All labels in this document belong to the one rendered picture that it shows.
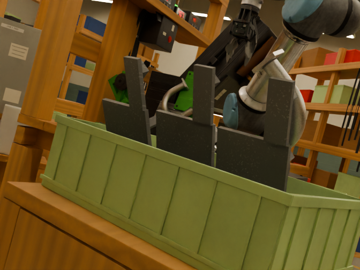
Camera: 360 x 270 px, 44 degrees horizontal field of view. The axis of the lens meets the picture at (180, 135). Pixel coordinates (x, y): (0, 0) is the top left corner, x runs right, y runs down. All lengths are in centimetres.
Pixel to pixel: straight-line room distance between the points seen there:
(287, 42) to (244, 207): 71
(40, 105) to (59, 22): 33
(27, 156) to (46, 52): 42
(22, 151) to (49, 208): 94
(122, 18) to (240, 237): 160
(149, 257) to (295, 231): 24
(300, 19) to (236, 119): 39
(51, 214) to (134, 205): 18
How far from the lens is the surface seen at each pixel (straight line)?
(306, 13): 127
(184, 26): 243
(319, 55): 602
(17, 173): 189
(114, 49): 215
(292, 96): 79
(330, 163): 1096
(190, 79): 222
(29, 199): 100
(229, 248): 74
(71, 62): 715
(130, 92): 101
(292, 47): 134
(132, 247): 80
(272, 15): 1196
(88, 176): 97
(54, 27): 187
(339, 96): 521
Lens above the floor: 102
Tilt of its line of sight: 2 degrees down
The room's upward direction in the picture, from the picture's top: 15 degrees clockwise
